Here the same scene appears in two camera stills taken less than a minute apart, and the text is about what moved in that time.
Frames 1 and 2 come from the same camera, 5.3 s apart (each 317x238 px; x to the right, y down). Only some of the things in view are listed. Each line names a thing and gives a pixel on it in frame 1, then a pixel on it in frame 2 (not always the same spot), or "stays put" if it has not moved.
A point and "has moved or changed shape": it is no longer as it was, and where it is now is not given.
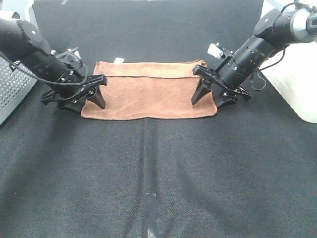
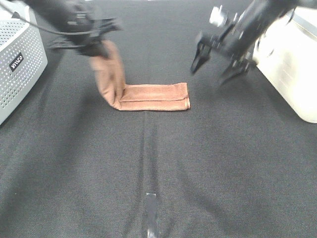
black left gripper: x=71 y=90 -> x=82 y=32
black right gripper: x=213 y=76 -> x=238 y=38
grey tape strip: x=152 y=215 stays put
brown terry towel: x=136 y=90 has moved or changed shape
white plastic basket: x=295 y=78 stays put
